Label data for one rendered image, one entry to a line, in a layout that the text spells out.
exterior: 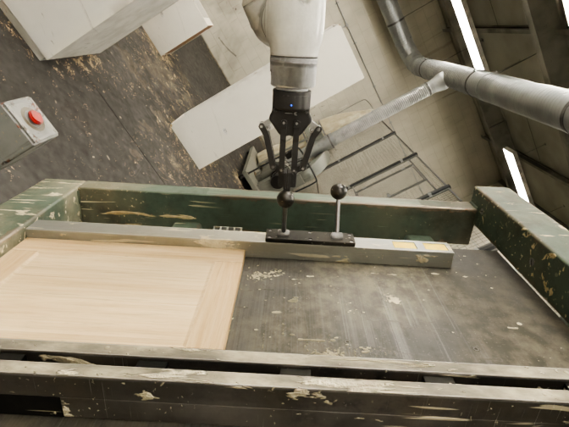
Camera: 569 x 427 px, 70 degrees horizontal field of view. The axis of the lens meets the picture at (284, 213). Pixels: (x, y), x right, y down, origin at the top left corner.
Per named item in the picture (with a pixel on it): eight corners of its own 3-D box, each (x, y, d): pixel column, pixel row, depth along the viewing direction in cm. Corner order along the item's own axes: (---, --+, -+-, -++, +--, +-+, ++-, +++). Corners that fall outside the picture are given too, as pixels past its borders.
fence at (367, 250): (41, 235, 96) (37, 219, 95) (443, 257, 97) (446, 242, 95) (28, 245, 92) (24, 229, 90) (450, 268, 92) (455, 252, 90)
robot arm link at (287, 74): (271, 54, 81) (269, 85, 84) (268, 57, 73) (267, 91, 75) (317, 57, 81) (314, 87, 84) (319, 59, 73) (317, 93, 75)
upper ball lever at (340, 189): (327, 241, 94) (329, 184, 95) (343, 242, 94) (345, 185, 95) (328, 241, 90) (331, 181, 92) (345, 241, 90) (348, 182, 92)
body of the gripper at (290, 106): (312, 86, 83) (309, 132, 87) (271, 84, 83) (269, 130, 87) (315, 91, 76) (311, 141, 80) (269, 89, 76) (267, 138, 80)
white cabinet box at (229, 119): (182, 113, 499) (334, 24, 456) (208, 154, 520) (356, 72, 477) (168, 124, 444) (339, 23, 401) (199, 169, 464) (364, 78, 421)
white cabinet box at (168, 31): (145, 13, 546) (189, -17, 531) (170, 53, 567) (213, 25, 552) (133, 12, 505) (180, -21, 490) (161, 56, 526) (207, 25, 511)
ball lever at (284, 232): (275, 230, 94) (277, 185, 85) (291, 231, 94) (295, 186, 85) (274, 243, 92) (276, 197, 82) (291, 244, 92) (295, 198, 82)
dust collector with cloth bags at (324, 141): (245, 150, 710) (361, 86, 664) (265, 183, 735) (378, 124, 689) (235, 176, 585) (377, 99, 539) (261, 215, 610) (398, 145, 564)
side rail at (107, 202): (92, 215, 122) (86, 180, 117) (461, 235, 122) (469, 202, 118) (82, 224, 116) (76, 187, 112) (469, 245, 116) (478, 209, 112)
